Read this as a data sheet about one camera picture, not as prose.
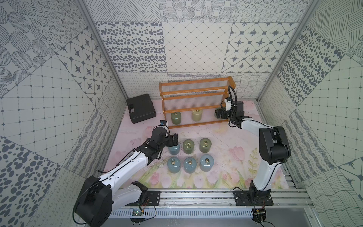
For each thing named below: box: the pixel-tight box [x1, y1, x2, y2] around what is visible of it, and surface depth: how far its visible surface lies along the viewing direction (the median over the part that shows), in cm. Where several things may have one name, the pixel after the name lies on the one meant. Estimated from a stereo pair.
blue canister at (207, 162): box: [199, 154, 215, 173], surface depth 81 cm
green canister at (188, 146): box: [182, 139, 195, 155], surface depth 89 cm
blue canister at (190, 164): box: [183, 157, 198, 175], surface depth 81 cm
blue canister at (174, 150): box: [167, 143, 181, 156], surface depth 88 cm
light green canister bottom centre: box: [191, 109, 203, 122], surface depth 103 cm
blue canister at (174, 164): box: [167, 156, 182, 174], surface depth 81 cm
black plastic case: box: [126, 93, 157, 124], surface depth 113 cm
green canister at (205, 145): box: [198, 137, 213, 154], surface depth 90 cm
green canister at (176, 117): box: [170, 112, 182, 125], surface depth 102 cm
